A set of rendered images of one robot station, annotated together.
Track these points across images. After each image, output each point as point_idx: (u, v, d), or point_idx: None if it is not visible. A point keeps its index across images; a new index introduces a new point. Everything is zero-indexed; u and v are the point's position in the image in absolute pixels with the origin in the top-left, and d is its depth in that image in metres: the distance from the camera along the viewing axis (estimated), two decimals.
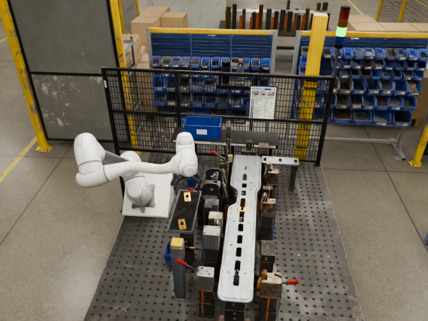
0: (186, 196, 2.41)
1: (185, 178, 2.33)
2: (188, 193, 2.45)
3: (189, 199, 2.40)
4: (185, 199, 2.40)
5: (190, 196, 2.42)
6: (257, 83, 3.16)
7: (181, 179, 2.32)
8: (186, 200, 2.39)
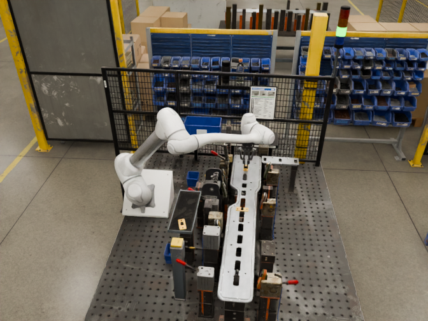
0: (245, 167, 2.93)
1: (246, 151, 2.85)
2: (247, 165, 2.97)
3: (247, 169, 2.92)
4: (244, 169, 2.93)
5: (248, 167, 2.94)
6: (257, 83, 3.16)
7: (244, 153, 2.85)
8: (244, 170, 2.91)
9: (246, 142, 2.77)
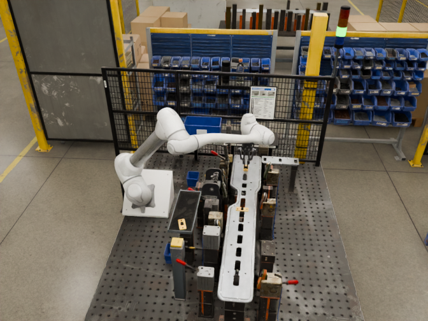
0: (245, 167, 2.93)
1: (246, 151, 2.85)
2: (247, 165, 2.97)
3: (247, 169, 2.92)
4: (244, 169, 2.93)
5: (248, 167, 2.94)
6: (257, 83, 3.16)
7: (244, 153, 2.85)
8: (244, 170, 2.91)
9: (246, 142, 2.77)
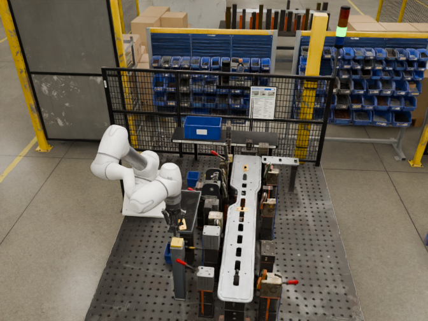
0: (244, 167, 2.93)
1: (172, 214, 1.98)
2: (246, 165, 2.97)
3: (247, 169, 2.92)
4: (244, 169, 2.93)
5: (247, 167, 2.94)
6: (257, 83, 3.16)
7: (171, 216, 1.98)
8: (245, 170, 2.91)
9: (170, 204, 1.91)
